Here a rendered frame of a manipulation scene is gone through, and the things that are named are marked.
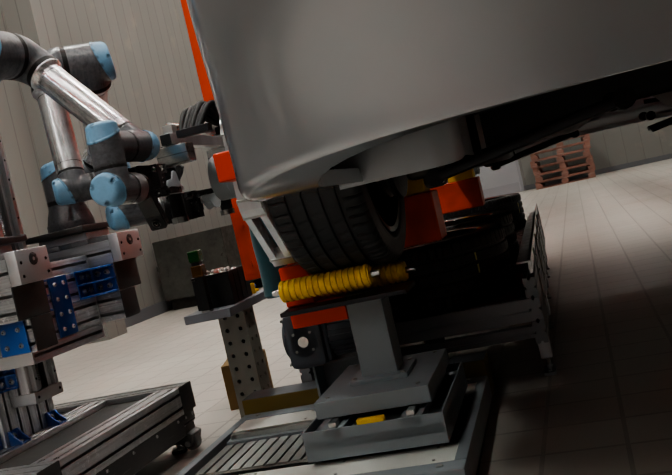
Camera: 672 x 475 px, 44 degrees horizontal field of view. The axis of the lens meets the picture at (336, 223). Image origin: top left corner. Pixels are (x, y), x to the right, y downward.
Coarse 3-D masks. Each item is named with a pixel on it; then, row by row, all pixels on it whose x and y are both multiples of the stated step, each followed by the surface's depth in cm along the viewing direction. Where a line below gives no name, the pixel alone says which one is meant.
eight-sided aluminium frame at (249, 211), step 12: (240, 204) 203; (252, 204) 202; (264, 204) 203; (252, 216) 204; (264, 216) 204; (252, 228) 208; (264, 228) 213; (276, 228) 209; (264, 240) 211; (276, 240) 211; (276, 252) 217; (288, 252) 214; (276, 264) 218
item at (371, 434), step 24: (456, 384) 226; (408, 408) 202; (432, 408) 210; (456, 408) 217; (312, 432) 205; (336, 432) 204; (360, 432) 202; (384, 432) 201; (408, 432) 199; (432, 432) 198; (312, 456) 206; (336, 456) 204
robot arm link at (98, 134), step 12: (108, 120) 187; (96, 132) 185; (108, 132) 186; (120, 132) 191; (96, 144) 186; (108, 144) 186; (120, 144) 188; (132, 144) 193; (96, 156) 186; (108, 156) 186; (120, 156) 187; (132, 156) 194; (96, 168) 186; (108, 168) 186
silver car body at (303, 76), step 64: (192, 0) 129; (256, 0) 119; (320, 0) 115; (384, 0) 112; (448, 0) 110; (512, 0) 108; (576, 0) 107; (640, 0) 105; (256, 64) 124; (320, 64) 119; (384, 64) 116; (448, 64) 113; (512, 64) 111; (576, 64) 109; (640, 64) 107; (256, 128) 129; (320, 128) 122; (384, 128) 118; (448, 128) 173; (512, 128) 277; (576, 128) 342; (256, 192) 137
